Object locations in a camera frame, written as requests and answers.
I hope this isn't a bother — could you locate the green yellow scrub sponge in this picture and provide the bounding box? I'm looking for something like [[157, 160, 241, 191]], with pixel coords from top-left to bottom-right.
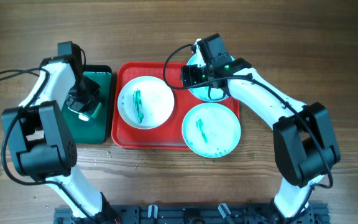
[[68, 102, 102, 121]]

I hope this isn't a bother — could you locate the black tray with green water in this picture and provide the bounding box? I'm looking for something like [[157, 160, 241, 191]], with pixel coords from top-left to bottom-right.
[[62, 65, 116, 144]]

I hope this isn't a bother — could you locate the red plastic tray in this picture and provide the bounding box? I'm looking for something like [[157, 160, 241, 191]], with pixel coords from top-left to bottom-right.
[[111, 61, 241, 151]]

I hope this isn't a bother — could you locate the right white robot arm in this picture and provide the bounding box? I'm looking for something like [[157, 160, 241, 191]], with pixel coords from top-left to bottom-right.
[[181, 58, 341, 222]]

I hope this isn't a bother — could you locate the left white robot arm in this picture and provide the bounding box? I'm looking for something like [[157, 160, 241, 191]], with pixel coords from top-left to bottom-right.
[[1, 53, 121, 223]]

